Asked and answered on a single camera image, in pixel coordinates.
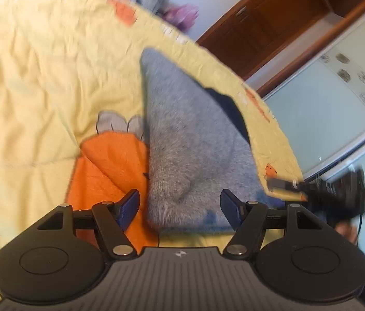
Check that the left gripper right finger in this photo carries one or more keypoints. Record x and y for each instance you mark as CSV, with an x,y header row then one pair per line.
x,y
249,220

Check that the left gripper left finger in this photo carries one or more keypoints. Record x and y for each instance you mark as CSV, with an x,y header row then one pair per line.
x,y
109,221

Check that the grey knit sweater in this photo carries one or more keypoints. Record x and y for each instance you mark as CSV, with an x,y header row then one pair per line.
x,y
196,152

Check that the frosted glass wardrobe door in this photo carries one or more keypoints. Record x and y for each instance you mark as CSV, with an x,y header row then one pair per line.
x,y
321,110

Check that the yellow carrot print bedspread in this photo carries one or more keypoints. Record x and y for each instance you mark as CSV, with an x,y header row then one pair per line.
x,y
70,84

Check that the brown wooden door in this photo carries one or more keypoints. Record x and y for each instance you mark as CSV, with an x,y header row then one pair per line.
x,y
253,32

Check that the pink plastic bag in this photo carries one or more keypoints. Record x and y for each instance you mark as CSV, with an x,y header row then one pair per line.
x,y
182,17

